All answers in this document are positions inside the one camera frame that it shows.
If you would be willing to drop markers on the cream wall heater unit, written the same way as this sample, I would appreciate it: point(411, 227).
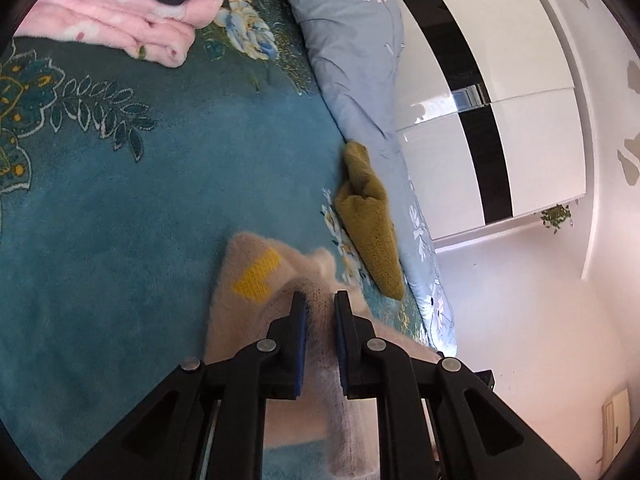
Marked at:
point(617, 425)

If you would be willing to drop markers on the white wardrobe black stripe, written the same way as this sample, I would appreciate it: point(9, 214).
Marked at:
point(530, 125)

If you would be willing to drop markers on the brown wall sticker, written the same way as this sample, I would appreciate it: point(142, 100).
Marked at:
point(630, 160)

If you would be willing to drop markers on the olive green knit sweater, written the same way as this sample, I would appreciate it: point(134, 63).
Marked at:
point(372, 230)

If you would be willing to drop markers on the pink fleece garment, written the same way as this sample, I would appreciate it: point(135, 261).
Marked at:
point(115, 25)

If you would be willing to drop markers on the green plant wall decal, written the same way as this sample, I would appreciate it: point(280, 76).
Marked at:
point(556, 217)

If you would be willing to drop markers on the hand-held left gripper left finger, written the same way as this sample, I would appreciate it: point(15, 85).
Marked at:
point(299, 350)

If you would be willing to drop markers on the teal floral plush blanket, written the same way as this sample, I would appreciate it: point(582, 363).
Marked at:
point(175, 185)

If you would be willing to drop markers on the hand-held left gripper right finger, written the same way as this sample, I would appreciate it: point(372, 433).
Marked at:
point(342, 350)

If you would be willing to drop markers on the beige fuzzy sweater yellow pattern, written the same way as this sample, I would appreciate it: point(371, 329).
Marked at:
point(240, 320)

